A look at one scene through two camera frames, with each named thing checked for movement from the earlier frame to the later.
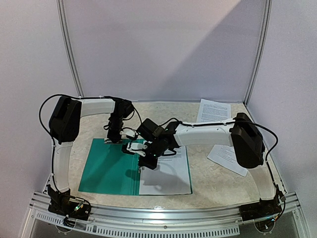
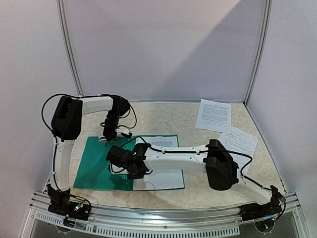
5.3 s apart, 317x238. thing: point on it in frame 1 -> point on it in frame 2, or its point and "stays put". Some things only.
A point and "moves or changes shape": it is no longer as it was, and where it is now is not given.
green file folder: x=110 y=170 moves or changes shape
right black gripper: x=147 y=163 -> x=114 y=156
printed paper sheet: x=170 y=176 moves or changes shape
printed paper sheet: x=210 y=111 stays put
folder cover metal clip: x=107 y=141 -> x=102 y=139
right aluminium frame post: x=263 y=42 stays put
